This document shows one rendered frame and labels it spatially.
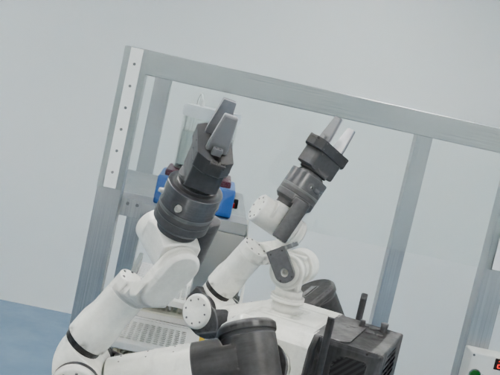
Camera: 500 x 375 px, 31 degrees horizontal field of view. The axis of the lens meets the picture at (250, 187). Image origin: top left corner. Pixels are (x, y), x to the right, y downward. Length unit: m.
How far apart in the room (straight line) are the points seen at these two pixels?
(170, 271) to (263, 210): 0.58
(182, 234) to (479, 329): 1.15
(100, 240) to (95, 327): 0.79
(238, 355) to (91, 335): 0.23
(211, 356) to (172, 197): 0.27
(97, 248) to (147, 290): 0.86
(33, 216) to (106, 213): 3.49
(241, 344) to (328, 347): 0.17
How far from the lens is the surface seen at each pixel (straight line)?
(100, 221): 2.23
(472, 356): 2.30
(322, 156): 1.95
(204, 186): 1.32
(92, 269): 2.25
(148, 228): 1.42
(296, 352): 1.55
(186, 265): 1.38
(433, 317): 5.87
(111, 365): 1.50
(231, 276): 1.99
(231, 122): 1.28
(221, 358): 1.45
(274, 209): 1.93
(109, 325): 1.46
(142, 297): 1.40
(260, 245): 2.02
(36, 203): 5.68
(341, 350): 1.57
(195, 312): 2.00
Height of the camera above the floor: 1.62
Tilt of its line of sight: 6 degrees down
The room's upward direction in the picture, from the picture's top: 12 degrees clockwise
